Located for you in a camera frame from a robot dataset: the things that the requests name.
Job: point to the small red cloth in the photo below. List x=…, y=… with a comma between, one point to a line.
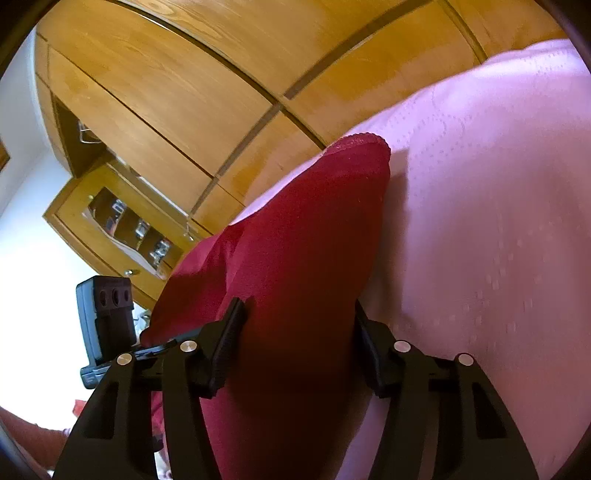
x=78, y=407

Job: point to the person's left forearm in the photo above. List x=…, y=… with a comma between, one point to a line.
x=32, y=438

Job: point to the pink bedsheet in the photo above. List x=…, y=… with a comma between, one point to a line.
x=485, y=207

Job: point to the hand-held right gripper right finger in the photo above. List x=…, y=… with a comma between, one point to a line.
x=374, y=350

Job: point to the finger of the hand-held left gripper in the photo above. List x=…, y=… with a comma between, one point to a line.
x=154, y=349

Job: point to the wooden wall frame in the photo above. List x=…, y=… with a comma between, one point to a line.
x=3, y=157

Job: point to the metal key in wardrobe door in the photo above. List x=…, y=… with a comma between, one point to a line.
x=188, y=230

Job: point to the wooden wardrobe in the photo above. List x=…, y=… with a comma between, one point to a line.
x=184, y=92

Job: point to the red garment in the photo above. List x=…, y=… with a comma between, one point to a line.
x=300, y=230

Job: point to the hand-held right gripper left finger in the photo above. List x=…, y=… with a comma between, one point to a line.
x=228, y=341

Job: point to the wooden cabinet with glass door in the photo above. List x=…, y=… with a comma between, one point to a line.
x=92, y=251

